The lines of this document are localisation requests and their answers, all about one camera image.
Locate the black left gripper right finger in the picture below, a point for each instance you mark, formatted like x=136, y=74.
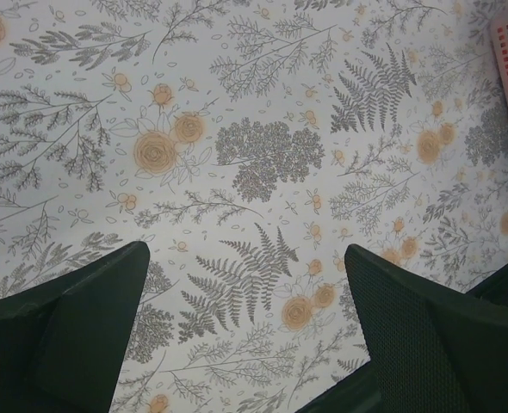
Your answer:
x=431, y=348

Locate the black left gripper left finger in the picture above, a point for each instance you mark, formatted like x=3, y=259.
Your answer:
x=62, y=343

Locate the floral patterned table cloth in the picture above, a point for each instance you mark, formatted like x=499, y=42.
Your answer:
x=248, y=144

